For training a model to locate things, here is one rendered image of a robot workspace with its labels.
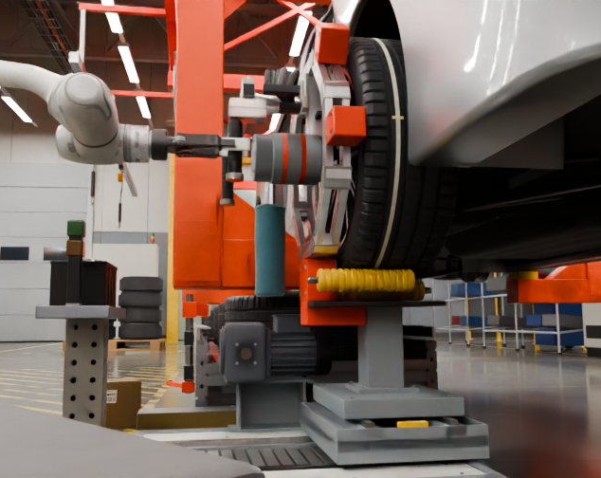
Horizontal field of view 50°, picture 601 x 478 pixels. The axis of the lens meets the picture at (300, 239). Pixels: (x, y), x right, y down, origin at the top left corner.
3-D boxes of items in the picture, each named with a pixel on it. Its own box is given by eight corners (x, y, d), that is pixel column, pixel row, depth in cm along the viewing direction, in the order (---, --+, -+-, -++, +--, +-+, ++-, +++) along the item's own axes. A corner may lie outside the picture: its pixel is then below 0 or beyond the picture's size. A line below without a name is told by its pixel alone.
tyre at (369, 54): (444, 318, 161) (480, 42, 143) (352, 318, 158) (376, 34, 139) (374, 241, 224) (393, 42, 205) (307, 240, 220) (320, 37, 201)
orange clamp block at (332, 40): (346, 65, 164) (351, 28, 160) (316, 64, 163) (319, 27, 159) (341, 59, 170) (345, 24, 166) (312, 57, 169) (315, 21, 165)
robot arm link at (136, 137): (123, 157, 149) (150, 158, 150) (124, 119, 150) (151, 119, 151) (127, 166, 158) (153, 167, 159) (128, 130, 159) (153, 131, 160)
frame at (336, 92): (354, 247, 149) (350, 23, 156) (325, 247, 148) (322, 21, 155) (311, 266, 202) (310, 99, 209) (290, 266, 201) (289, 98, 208)
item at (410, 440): (489, 463, 149) (487, 419, 151) (337, 469, 143) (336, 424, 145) (416, 428, 198) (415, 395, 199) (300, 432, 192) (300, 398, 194)
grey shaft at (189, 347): (194, 394, 323) (195, 293, 329) (183, 395, 322) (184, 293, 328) (194, 392, 331) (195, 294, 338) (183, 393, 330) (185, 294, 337)
